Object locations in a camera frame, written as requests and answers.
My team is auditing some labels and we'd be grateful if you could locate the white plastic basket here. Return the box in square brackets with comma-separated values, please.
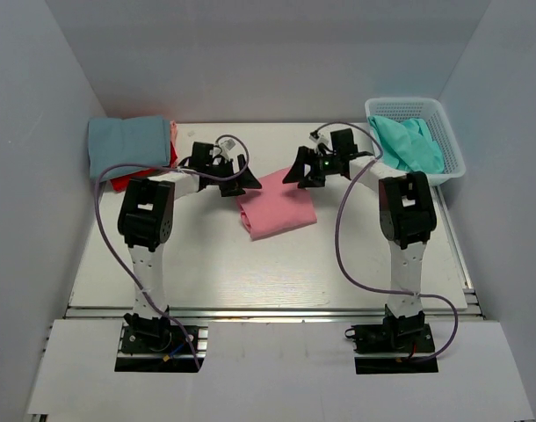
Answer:
[365, 97, 466, 186]

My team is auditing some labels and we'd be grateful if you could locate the teal t shirt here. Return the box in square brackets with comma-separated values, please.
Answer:
[368, 115, 445, 174]

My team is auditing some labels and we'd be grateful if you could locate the aluminium table rail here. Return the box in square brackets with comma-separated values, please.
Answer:
[65, 306, 484, 323]

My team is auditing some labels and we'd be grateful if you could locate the folded light pink t shirt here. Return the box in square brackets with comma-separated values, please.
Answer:
[170, 120, 177, 145]

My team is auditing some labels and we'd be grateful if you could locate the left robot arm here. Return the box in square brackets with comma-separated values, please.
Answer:
[118, 135, 262, 325]

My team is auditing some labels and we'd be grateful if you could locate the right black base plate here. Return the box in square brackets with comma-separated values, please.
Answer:
[344, 324, 438, 375]

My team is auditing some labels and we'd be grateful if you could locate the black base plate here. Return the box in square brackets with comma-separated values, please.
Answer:
[114, 324, 199, 374]
[344, 324, 438, 375]

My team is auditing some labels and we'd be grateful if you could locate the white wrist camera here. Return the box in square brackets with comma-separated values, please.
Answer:
[309, 131, 330, 147]
[212, 138, 235, 160]

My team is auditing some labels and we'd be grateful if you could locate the folded blue-grey t shirt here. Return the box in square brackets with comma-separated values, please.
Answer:
[88, 115, 170, 180]

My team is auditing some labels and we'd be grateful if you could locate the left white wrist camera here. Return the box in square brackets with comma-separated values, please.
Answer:
[212, 138, 235, 160]

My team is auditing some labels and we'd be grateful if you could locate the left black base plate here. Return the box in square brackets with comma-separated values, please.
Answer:
[114, 324, 199, 374]

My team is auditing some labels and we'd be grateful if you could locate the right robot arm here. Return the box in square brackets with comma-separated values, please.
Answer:
[282, 128, 437, 334]

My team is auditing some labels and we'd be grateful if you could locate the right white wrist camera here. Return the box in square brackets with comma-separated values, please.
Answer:
[309, 131, 330, 147]

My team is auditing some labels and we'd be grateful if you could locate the folded red t shirt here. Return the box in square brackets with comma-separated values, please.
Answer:
[110, 142, 177, 192]

